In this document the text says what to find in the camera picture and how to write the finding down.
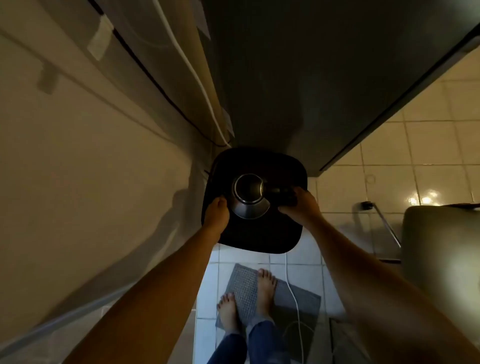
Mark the person's left hand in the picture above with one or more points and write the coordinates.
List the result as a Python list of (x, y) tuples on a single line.
[(215, 219)]

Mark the person's right hand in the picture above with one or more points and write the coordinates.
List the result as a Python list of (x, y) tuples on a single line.
[(305, 210)]

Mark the steel electric kettle black lid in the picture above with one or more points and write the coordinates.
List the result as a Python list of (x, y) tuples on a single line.
[(247, 189)]

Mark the person's right forearm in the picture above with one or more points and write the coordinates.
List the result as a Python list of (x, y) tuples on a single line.
[(375, 300)]

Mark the person's left forearm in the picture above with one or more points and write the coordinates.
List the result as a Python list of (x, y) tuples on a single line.
[(150, 307)]

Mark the person's right foot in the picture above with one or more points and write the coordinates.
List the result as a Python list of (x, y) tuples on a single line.
[(266, 292)]

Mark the person's foot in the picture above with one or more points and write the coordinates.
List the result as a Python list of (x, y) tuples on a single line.
[(228, 311), (266, 292)]

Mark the person's left foot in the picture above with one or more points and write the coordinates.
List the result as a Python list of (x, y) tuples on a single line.
[(228, 311)]

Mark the person's left leg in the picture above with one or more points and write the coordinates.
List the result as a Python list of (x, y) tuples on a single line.
[(228, 350)]

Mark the person's leg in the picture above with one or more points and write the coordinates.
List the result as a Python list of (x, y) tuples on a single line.
[(266, 345), (228, 350)]

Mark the person's right leg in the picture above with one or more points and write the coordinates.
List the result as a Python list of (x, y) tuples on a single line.
[(266, 345)]

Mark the black square stool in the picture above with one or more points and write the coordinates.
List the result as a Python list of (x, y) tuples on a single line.
[(262, 236)]

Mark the grey floor mat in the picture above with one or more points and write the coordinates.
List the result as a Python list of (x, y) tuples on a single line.
[(243, 285)]

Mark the dark grey refrigerator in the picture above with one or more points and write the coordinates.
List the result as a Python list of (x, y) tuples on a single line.
[(300, 75)]

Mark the beige office chair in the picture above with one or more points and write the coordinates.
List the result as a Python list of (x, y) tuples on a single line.
[(442, 262)]

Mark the beige flat panel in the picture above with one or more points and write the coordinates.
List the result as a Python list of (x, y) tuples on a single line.
[(176, 22)]

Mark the white tape piece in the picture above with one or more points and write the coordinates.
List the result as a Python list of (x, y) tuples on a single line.
[(100, 37)]

